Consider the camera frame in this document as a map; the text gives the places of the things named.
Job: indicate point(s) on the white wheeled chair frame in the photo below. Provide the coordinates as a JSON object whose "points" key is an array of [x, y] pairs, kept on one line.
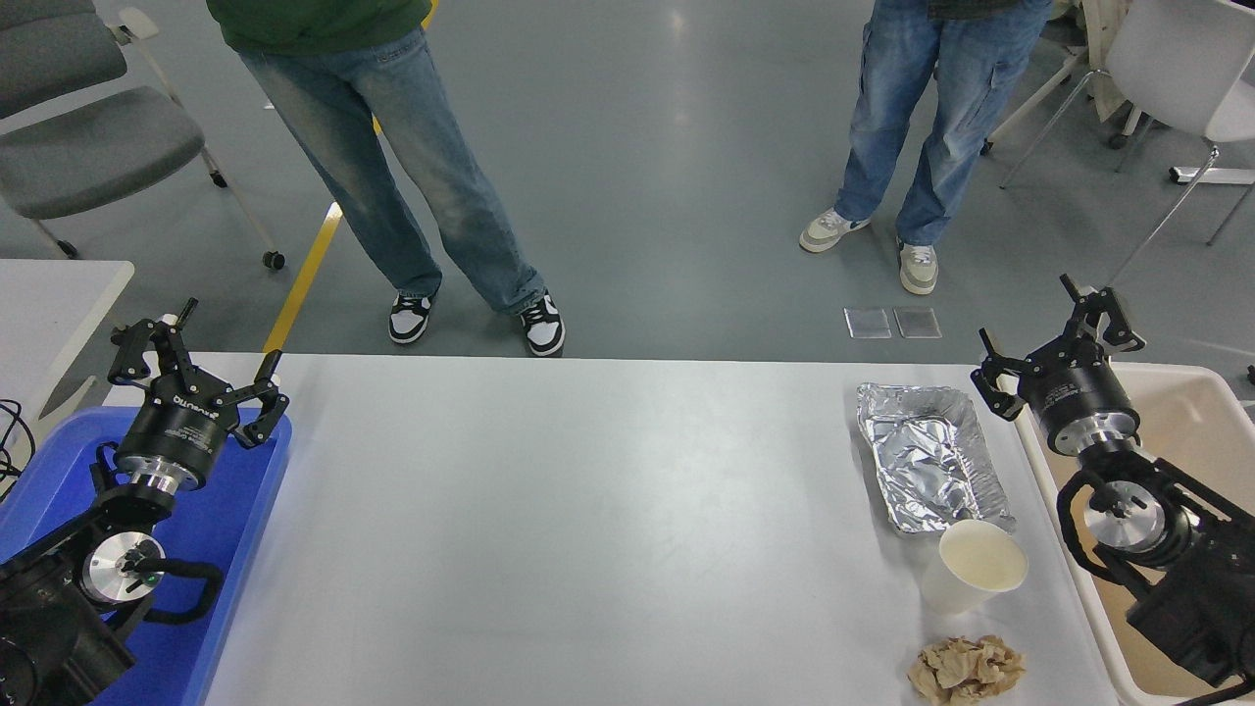
{"points": [[1029, 103]]}

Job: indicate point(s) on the blue plastic tray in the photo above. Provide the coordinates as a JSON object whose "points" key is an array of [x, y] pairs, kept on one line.
{"points": [[230, 549]]}

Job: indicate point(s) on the white paper cup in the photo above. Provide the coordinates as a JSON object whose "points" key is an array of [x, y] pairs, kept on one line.
{"points": [[966, 579]]}

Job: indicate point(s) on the beige jacket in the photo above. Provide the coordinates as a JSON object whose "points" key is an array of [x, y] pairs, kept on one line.
{"points": [[1103, 59]]}

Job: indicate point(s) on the white furniture base bar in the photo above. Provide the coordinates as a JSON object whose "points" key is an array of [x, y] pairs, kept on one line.
{"points": [[1216, 176]]}

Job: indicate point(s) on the grey wheeled office chair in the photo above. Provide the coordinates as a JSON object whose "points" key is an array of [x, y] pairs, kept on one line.
{"points": [[88, 147]]}

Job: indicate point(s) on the white shell chair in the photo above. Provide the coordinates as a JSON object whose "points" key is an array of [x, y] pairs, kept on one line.
{"points": [[1177, 59]]}

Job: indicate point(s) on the white side table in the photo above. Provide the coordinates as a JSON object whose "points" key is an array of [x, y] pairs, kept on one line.
{"points": [[49, 304]]}

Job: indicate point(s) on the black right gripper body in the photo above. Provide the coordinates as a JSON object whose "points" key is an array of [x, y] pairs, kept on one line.
{"points": [[1079, 397]]}

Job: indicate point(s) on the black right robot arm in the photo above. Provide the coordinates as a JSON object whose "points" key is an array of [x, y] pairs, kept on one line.
{"points": [[1196, 598]]}

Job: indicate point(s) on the foil tray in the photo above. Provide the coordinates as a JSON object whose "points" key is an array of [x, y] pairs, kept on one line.
{"points": [[922, 461]]}

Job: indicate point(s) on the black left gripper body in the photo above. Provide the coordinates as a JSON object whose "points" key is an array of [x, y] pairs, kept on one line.
{"points": [[176, 431]]}

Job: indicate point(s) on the clear floor plate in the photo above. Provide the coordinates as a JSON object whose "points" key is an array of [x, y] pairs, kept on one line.
{"points": [[917, 323], [868, 324]]}

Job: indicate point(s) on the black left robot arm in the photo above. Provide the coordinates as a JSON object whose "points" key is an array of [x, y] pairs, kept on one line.
{"points": [[49, 628]]}

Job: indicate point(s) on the large pale plastic bin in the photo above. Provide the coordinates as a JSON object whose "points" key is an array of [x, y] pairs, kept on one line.
{"points": [[1196, 422]]}

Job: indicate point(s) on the tan paper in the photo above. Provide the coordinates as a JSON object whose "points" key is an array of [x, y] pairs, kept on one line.
{"points": [[966, 672]]}

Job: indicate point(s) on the person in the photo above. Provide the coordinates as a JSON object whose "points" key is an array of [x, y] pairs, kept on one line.
{"points": [[941, 88], [392, 147]]}

